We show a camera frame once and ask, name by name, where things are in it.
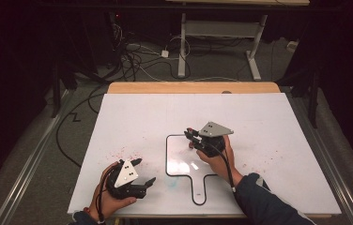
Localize person's right hand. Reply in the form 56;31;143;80
195;134;244;186

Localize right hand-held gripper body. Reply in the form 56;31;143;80
195;121;235;158

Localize tangle of black cables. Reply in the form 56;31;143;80
108;22;192;83

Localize long black floor cable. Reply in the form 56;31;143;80
54;83;110;168

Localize right hand-held gripper black cable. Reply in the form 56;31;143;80
211;142;238;193

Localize left hand-held gripper black cable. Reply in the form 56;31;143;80
97;164;116;225

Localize person's left hand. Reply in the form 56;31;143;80
89;161;138;221

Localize metal floor rail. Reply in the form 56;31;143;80
0;89;73;225
288;93;353;225

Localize black stand leg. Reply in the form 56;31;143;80
50;60;62;119

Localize large white sheet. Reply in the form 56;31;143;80
67;92;343;216

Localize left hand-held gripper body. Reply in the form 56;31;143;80
105;158;149;201

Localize hand-held gripper black cable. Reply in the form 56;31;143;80
211;142;238;193
97;164;116;225

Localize small white handheld whiteboard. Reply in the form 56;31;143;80
164;134;220;206

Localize small white box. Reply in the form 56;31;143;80
285;39;300;53

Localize white metal desk frame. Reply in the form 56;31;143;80
164;0;311;82

